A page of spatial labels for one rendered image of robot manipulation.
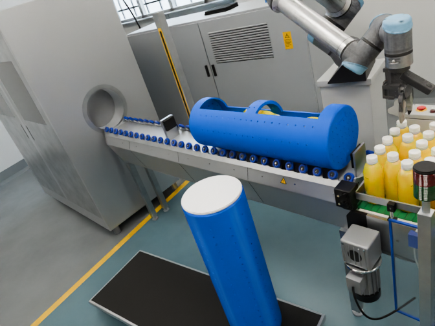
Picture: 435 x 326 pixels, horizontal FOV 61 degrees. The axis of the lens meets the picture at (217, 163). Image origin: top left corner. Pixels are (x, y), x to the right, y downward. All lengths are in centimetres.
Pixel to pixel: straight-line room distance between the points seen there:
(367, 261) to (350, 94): 113
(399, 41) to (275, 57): 209
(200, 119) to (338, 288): 132
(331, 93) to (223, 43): 158
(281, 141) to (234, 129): 29
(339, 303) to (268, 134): 116
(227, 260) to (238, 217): 22
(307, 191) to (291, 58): 179
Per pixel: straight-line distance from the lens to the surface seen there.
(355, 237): 151
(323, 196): 173
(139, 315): 252
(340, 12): 228
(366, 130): 241
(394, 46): 144
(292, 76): 341
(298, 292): 248
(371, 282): 164
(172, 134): 255
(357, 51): 154
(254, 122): 177
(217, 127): 193
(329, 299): 242
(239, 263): 169
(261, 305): 192
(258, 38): 343
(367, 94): 230
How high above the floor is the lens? 189
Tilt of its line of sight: 28 degrees down
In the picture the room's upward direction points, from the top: 18 degrees counter-clockwise
